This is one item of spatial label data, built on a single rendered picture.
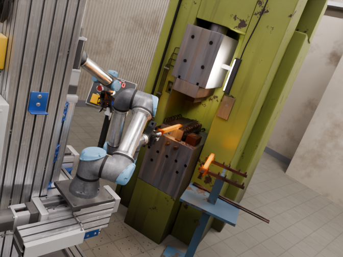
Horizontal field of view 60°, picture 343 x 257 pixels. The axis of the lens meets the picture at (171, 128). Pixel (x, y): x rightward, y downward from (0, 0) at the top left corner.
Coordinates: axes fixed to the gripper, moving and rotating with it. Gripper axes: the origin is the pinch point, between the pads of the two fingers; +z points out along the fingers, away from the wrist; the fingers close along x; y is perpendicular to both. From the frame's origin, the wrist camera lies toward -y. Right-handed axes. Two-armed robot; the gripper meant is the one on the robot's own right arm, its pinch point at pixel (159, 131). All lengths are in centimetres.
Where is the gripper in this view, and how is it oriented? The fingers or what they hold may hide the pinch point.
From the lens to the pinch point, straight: 212.2
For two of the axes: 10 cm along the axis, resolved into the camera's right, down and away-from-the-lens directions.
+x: 8.5, 4.0, -3.5
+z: 4.4, -1.4, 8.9
